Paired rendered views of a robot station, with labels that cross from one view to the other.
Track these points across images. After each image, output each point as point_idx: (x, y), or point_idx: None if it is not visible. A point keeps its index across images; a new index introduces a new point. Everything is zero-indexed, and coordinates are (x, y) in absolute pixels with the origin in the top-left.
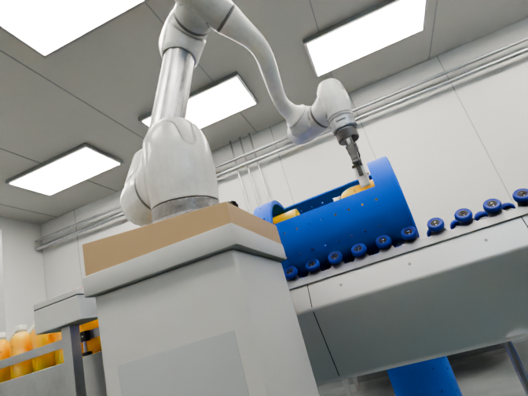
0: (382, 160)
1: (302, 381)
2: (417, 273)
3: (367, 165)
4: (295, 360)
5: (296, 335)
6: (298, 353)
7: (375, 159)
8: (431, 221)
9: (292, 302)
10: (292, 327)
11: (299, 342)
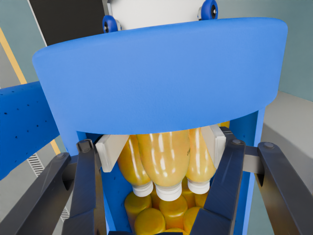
0: (275, 44)
1: (291, 120)
2: None
3: (260, 108)
4: (302, 123)
5: (293, 131)
6: (295, 126)
7: (242, 74)
8: (211, 15)
9: (293, 142)
10: (301, 133)
11: (287, 129)
